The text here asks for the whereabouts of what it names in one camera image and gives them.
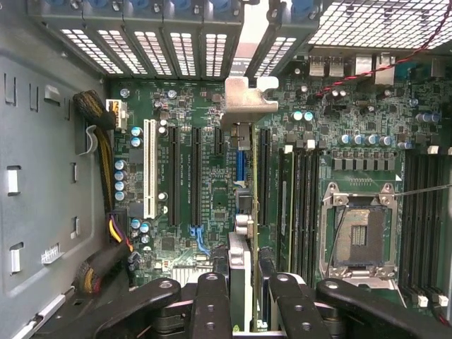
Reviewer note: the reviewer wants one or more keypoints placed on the thin metal locking lever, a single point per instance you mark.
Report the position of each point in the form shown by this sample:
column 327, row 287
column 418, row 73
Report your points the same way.
column 423, row 190

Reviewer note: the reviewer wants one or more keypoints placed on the short black expansion slot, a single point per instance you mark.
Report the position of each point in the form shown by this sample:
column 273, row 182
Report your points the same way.
column 218, row 141

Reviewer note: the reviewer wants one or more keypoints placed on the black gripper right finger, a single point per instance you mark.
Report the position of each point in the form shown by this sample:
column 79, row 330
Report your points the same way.
column 296, row 310

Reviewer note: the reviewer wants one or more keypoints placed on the white PCI slot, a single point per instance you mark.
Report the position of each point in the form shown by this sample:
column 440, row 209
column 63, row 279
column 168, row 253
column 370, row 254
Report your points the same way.
column 150, row 169

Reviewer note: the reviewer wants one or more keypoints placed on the silver chipset heatsink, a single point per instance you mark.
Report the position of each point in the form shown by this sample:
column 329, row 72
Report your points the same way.
column 190, row 272

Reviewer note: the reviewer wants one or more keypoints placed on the blue expansion slot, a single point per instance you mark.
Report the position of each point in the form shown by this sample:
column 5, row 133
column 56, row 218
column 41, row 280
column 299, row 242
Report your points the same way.
column 240, row 166

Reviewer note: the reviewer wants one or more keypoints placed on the metal socket cover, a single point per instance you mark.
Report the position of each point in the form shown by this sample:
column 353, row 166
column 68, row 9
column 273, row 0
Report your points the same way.
column 370, row 282

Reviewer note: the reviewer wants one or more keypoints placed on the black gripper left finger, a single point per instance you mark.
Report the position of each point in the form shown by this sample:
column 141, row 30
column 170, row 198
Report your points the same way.
column 208, row 307

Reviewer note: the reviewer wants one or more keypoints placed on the CPU socket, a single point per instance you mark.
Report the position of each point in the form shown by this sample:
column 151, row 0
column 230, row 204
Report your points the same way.
column 360, row 229

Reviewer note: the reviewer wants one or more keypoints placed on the open black PC case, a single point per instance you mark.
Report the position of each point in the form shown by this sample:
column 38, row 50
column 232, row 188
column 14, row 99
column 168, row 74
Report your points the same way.
column 53, row 28

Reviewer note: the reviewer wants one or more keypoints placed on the green motherboard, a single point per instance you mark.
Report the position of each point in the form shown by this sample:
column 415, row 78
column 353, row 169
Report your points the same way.
column 353, row 116

